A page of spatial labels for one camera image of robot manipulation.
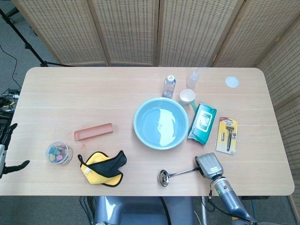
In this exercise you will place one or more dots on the green wet wipes pack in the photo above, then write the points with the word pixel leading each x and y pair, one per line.
pixel 202 124

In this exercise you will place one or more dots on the grey robot torso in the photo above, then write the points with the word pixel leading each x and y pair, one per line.
pixel 140 211

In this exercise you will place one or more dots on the black tripod stand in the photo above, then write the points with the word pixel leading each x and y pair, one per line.
pixel 30 47

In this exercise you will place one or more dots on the stainless steel ladle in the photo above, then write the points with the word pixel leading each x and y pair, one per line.
pixel 164 179

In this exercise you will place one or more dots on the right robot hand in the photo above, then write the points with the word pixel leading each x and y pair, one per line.
pixel 209 165

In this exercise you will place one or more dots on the light blue plastic basin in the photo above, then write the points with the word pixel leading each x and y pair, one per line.
pixel 145 122

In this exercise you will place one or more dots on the salmon pink cutlery case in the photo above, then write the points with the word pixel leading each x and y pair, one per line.
pixel 93 132

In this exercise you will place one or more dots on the white paper cup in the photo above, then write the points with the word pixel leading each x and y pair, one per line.
pixel 187 96

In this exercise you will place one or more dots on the yellow razor blister pack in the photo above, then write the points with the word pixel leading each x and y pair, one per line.
pixel 222 145

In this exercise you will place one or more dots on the clear jar of binder clips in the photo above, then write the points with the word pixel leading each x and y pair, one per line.
pixel 58 153

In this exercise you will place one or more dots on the yellow and grey microfiber cloth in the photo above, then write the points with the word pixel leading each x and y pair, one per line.
pixel 96 175

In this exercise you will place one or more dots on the metal table leg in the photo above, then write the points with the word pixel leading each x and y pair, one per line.
pixel 205 211

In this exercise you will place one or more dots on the translucent squeeze wash bottle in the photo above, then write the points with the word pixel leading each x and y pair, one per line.
pixel 191 80

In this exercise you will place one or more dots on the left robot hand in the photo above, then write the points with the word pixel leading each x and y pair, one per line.
pixel 2 159

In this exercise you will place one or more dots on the wicker folding screen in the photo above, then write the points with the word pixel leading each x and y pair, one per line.
pixel 131 30

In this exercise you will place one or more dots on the white round plastic lid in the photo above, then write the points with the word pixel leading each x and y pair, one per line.
pixel 232 82

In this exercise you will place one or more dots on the clear plastic bottle white cap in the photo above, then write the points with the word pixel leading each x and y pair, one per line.
pixel 169 87

